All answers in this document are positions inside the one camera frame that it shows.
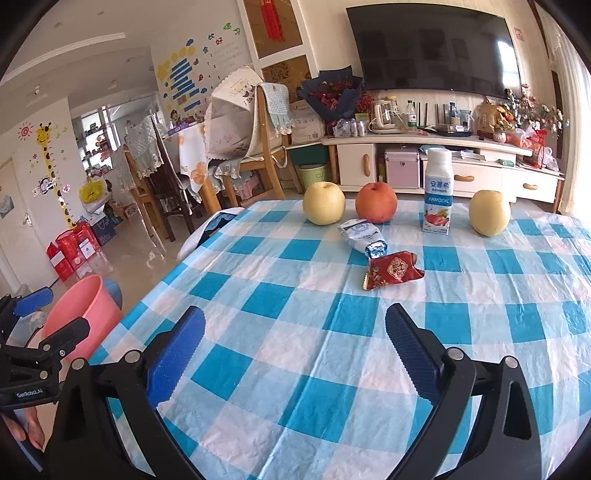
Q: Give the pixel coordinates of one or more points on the blue plastic bucket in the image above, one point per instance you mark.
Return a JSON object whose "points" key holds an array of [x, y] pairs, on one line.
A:
{"points": [[115, 295]]}

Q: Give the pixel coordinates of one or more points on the dark wooden dining chair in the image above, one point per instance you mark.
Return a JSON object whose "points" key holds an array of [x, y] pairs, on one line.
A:
{"points": [[161, 184]]}

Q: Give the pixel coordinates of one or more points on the pack of drink cans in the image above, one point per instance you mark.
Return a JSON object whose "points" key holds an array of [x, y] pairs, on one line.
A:
{"points": [[350, 128]]}

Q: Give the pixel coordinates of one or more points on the brown gift box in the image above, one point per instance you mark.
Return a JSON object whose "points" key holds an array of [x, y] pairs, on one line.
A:
{"points": [[488, 117]]}

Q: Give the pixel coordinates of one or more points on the blue checked tablecloth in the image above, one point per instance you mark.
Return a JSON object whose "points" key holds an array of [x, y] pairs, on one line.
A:
{"points": [[323, 323]]}

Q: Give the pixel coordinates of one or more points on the dark red snack wrapper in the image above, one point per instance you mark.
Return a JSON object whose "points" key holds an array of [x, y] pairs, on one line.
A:
{"points": [[392, 270]]}

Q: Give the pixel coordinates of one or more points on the red gift bags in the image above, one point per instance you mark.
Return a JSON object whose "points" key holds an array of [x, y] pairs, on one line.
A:
{"points": [[71, 251]]}

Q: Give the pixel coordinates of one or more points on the dark blue flower bouquet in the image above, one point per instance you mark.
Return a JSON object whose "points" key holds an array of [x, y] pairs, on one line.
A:
{"points": [[330, 94]]}

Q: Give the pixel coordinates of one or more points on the black television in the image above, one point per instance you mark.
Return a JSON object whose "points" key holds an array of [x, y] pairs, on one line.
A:
{"points": [[429, 50]]}

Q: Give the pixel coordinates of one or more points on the person's left hand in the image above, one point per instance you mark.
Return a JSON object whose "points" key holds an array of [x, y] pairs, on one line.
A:
{"points": [[23, 427]]}

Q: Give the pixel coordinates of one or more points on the white yogurt drink bottle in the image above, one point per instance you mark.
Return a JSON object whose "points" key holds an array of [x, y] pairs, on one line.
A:
{"points": [[438, 189]]}

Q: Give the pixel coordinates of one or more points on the red snack bag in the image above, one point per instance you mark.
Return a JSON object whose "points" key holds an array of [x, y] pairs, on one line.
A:
{"points": [[536, 147]]}

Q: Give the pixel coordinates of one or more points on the white television cabinet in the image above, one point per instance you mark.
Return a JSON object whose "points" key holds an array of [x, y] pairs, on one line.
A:
{"points": [[485, 177]]}

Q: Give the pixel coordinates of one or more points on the blue wall stickers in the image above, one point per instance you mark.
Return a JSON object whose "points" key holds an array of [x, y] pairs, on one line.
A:
{"points": [[182, 78]]}

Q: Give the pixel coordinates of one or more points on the yellow pear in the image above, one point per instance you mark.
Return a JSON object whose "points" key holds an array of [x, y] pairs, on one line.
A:
{"points": [[489, 212], [324, 203]]}

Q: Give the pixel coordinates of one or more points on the yellow plastic bag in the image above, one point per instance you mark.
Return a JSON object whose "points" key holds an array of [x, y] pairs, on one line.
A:
{"points": [[92, 191]]}

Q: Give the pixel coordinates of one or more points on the white cardboard box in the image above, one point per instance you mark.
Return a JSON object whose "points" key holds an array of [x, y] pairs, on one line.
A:
{"points": [[307, 127]]}

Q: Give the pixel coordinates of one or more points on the white electric kettle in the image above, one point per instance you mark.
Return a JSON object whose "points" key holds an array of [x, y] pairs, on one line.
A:
{"points": [[385, 115]]}

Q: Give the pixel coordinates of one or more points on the pink metal case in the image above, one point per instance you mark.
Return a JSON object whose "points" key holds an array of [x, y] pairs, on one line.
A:
{"points": [[401, 168]]}

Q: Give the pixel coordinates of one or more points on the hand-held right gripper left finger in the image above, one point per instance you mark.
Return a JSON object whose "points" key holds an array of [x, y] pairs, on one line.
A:
{"points": [[178, 357]]}

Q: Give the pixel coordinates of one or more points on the dried flower bunch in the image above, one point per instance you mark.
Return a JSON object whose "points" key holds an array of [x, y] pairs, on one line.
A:
{"points": [[535, 108]]}

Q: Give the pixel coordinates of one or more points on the giraffe wall sticker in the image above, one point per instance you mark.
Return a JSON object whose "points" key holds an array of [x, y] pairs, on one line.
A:
{"points": [[51, 166]]}

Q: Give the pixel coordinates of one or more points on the green waste bin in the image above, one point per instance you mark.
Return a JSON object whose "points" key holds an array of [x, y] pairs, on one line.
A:
{"points": [[314, 177]]}

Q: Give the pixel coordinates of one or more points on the red apple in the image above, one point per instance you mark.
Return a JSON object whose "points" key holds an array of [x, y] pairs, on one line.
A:
{"points": [[376, 202]]}

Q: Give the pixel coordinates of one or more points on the clear water bottle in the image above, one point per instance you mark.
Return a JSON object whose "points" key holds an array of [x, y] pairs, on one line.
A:
{"points": [[411, 115]]}

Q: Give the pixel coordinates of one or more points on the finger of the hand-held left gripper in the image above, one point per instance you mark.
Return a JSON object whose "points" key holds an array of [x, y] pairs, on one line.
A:
{"points": [[34, 297], [69, 330]]}

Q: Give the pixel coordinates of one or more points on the pink plastic bucket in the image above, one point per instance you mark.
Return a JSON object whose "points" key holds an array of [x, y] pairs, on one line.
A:
{"points": [[87, 300]]}

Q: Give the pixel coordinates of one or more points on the white and blue wrapper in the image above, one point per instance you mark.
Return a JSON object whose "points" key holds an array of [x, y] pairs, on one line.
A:
{"points": [[358, 233]]}

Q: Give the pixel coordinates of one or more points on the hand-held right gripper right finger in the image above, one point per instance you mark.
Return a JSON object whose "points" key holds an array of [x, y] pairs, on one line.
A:
{"points": [[413, 355]]}

